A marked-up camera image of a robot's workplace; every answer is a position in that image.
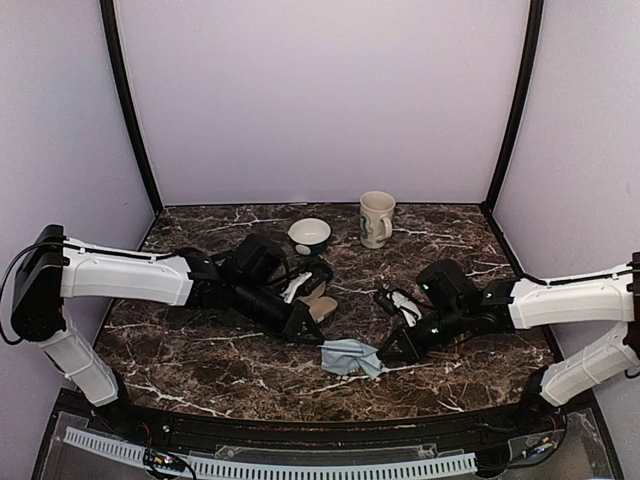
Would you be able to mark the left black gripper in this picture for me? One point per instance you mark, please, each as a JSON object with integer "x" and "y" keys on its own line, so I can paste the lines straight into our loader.
{"x": 299, "y": 314}

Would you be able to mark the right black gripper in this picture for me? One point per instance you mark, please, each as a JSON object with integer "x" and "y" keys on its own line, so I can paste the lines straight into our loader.
{"x": 413, "y": 351}

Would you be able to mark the light blue cloth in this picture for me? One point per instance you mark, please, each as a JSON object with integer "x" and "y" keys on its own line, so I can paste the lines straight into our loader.
{"x": 342, "y": 357}

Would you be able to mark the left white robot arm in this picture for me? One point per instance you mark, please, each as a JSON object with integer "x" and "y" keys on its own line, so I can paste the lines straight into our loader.
{"x": 253, "y": 279}

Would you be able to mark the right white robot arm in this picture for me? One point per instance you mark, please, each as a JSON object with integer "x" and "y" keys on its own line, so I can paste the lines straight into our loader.
{"x": 458, "y": 307}

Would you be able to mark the white and navy bowl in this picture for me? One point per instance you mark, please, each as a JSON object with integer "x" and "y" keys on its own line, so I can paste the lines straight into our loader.
{"x": 309, "y": 236}

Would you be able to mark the white seahorse mug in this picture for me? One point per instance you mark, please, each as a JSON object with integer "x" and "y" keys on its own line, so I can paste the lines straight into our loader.
{"x": 376, "y": 215}

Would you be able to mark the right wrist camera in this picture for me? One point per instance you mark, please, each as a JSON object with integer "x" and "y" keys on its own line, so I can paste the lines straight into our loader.
{"x": 396, "y": 302}

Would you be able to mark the white slotted cable duct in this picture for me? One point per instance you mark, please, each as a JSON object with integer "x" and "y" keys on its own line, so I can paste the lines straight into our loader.
{"x": 166, "y": 465}

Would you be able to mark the black front rail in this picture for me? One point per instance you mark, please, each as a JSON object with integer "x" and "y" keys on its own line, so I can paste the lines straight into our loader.
{"x": 180, "y": 431}

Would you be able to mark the right black frame post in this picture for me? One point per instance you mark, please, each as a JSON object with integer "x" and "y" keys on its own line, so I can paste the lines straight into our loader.
{"x": 520, "y": 94}

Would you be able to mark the black frame post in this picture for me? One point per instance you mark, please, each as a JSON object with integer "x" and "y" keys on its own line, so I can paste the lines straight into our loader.
{"x": 520, "y": 94}
{"x": 124, "y": 93}

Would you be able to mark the left black frame post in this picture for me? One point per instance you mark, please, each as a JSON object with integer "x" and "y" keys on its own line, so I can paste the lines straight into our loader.
{"x": 124, "y": 93}

